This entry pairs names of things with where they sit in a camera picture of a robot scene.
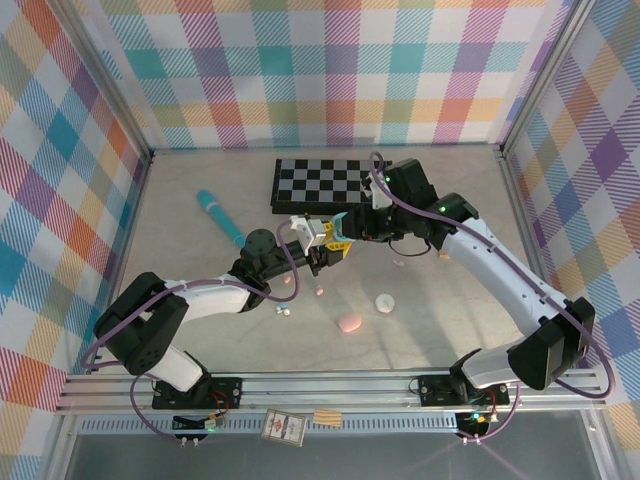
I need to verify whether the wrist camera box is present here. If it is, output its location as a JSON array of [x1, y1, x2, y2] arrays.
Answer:
[[289, 214, 327, 252], [361, 171, 392, 209]]

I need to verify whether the aluminium side rail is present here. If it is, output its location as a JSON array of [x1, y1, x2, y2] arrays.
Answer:
[[105, 152, 154, 302], [498, 147, 559, 301]]

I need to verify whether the small controller board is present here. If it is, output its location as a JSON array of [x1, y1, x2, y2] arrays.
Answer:
[[455, 410, 496, 438], [172, 413, 225, 435]]

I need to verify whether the aluminium frame post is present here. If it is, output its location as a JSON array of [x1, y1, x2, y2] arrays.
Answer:
[[63, 0, 155, 162], [496, 0, 599, 157]]

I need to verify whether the teal plastic tube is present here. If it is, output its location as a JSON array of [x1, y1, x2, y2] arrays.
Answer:
[[195, 189, 248, 248]]

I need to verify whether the teal earbud charging case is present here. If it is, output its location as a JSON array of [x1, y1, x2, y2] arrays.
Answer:
[[331, 211, 352, 242]]

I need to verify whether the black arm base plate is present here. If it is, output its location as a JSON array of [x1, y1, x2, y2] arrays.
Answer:
[[417, 373, 512, 408], [151, 376, 245, 411]]

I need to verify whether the black and white chessboard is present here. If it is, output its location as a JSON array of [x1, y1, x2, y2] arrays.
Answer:
[[269, 158, 395, 217]]

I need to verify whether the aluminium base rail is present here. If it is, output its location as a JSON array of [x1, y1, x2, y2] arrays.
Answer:
[[53, 370, 607, 415]]

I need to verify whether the playing card box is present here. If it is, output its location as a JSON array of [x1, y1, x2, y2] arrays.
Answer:
[[260, 407, 308, 447]]

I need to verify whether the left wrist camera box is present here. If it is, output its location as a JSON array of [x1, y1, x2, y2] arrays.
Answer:
[[289, 214, 327, 252]]

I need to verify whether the perforated metal strip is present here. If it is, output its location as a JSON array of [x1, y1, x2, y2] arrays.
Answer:
[[74, 417, 464, 438]]

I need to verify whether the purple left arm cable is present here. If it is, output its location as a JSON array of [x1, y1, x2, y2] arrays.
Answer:
[[82, 219, 304, 444]]

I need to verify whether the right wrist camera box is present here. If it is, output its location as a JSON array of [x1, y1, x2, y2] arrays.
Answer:
[[361, 171, 392, 209]]

